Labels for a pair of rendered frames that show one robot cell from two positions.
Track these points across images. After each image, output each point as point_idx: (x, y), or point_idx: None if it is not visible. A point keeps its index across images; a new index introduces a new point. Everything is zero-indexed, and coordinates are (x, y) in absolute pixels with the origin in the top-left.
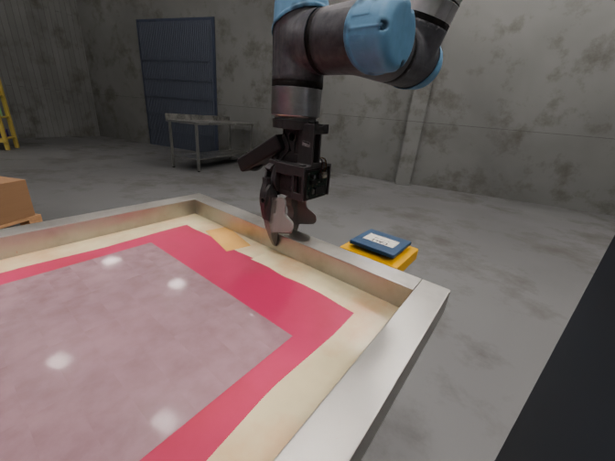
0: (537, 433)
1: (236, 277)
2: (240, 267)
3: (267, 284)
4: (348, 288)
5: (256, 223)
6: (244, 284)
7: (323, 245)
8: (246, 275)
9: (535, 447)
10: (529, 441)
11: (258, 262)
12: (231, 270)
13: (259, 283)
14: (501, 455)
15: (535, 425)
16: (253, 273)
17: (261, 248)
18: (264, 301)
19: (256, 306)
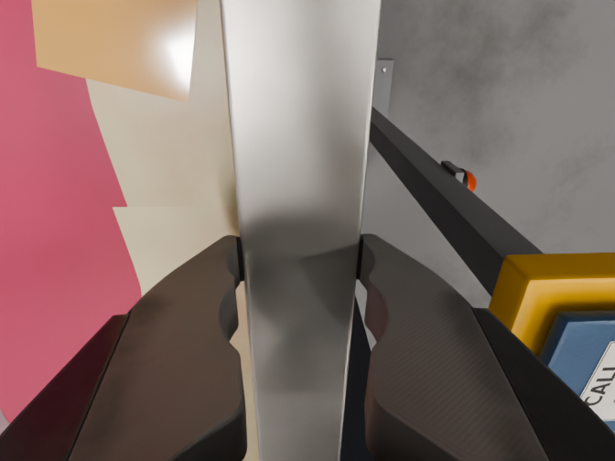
0: (354, 446)
1: (0, 269)
2: (40, 228)
3: (79, 348)
4: (250, 454)
5: (244, 82)
6: (13, 308)
7: (305, 434)
8: (39, 281)
9: (344, 437)
10: (354, 427)
11: (124, 247)
12: (1, 223)
13: (59, 330)
14: (367, 367)
15: (361, 446)
16: (69, 287)
17: (212, 162)
18: (31, 384)
19: (3, 387)
